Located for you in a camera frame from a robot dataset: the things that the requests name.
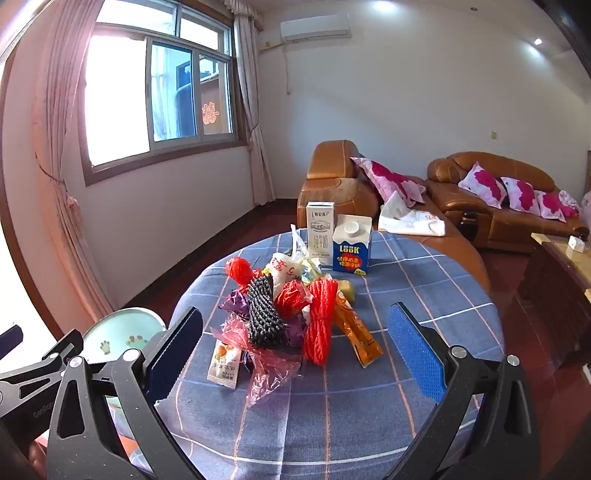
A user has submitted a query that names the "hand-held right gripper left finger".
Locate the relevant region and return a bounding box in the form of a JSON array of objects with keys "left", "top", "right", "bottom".
[{"left": 46, "top": 305, "right": 206, "bottom": 480}]

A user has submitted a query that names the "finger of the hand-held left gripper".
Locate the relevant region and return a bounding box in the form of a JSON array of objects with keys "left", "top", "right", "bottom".
[
  {"left": 0, "top": 325, "right": 24, "bottom": 357},
  {"left": 0, "top": 329, "right": 85, "bottom": 402}
]

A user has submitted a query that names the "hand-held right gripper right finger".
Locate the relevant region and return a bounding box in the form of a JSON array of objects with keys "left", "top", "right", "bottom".
[{"left": 385, "top": 302, "right": 541, "bottom": 480}]

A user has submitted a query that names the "white orange snack packet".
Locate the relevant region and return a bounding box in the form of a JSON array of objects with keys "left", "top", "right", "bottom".
[{"left": 206, "top": 340, "right": 243, "bottom": 387}]

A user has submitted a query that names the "light blue enamel bowl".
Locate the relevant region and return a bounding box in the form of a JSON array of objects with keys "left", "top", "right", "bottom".
[{"left": 81, "top": 307, "right": 168, "bottom": 370}]

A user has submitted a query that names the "orange drink sachet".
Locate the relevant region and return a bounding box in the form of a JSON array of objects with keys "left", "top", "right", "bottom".
[{"left": 333, "top": 291, "right": 385, "bottom": 368}]

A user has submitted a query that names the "purple cone wrapper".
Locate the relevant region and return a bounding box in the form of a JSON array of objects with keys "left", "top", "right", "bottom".
[{"left": 223, "top": 290, "right": 254, "bottom": 326}]

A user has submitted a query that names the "black foam net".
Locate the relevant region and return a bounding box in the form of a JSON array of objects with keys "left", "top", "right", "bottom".
[{"left": 247, "top": 272, "right": 289, "bottom": 350}]

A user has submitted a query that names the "pink plastic bag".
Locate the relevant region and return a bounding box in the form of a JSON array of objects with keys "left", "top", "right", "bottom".
[{"left": 210, "top": 316, "right": 303, "bottom": 409}]

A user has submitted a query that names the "long red foam net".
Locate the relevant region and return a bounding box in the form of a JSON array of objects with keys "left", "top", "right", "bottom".
[{"left": 302, "top": 276, "right": 342, "bottom": 366}]

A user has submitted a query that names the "red plastic bag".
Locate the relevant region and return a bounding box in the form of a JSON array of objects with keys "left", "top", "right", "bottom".
[{"left": 225, "top": 257, "right": 266, "bottom": 291}]

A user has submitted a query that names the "small red foam net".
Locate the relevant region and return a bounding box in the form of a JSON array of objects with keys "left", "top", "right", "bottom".
[{"left": 276, "top": 281, "right": 308, "bottom": 319}]

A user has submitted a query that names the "yellow patterned plastic bag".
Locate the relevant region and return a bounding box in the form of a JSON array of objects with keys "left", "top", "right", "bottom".
[{"left": 300, "top": 257, "right": 326, "bottom": 283}]

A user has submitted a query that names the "translucent bag with red print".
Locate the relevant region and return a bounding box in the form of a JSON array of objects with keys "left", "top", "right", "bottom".
[{"left": 269, "top": 224, "right": 319, "bottom": 301}]

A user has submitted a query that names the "blue plaid tablecloth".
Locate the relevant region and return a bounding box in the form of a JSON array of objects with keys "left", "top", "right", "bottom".
[{"left": 113, "top": 228, "right": 505, "bottom": 480}]

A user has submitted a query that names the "blue white drink carton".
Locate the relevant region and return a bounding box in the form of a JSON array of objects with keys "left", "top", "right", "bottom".
[{"left": 332, "top": 213, "right": 374, "bottom": 276}]

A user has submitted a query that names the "white shopping bag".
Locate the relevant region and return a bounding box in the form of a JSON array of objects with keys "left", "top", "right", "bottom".
[{"left": 378, "top": 190, "right": 448, "bottom": 237}]

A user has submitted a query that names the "wooden coffee table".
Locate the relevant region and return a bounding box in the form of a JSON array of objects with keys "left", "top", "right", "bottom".
[{"left": 517, "top": 232, "right": 591, "bottom": 370}]

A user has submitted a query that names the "white milk carton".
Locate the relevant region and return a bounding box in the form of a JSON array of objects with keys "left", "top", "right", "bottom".
[{"left": 306, "top": 202, "right": 335, "bottom": 266}]

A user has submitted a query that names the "brown leather couch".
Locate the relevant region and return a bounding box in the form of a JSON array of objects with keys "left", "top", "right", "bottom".
[{"left": 427, "top": 151, "right": 591, "bottom": 254}]

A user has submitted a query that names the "pink tied curtain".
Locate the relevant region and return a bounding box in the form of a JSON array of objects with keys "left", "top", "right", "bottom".
[
  {"left": 0, "top": 0, "right": 121, "bottom": 324},
  {"left": 231, "top": 0, "right": 278, "bottom": 206}
]

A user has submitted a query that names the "pink floral pillow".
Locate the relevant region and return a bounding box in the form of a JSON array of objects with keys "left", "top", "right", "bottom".
[
  {"left": 458, "top": 162, "right": 509, "bottom": 208},
  {"left": 536, "top": 188, "right": 581, "bottom": 223},
  {"left": 501, "top": 176, "right": 543, "bottom": 215},
  {"left": 351, "top": 157, "right": 426, "bottom": 208}
]

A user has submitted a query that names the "brown leather chaise sofa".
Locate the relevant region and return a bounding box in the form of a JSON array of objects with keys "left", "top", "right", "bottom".
[{"left": 298, "top": 141, "right": 490, "bottom": 291}]

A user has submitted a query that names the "sliding glass window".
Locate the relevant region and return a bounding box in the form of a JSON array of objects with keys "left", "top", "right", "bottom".
[{"left": 81, "top": 9, "right": 247, "bottom": 185}]

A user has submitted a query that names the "white air conditioner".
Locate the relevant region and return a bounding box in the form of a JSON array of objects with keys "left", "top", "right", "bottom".
[{"left": 279, "top": 13, "right": 352, "bottom": 44}]

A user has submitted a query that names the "white air conditioner cord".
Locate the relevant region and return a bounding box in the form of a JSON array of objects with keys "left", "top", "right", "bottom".
[{"left": 259, "top": 39, "right": 293, "bottom": 95}]

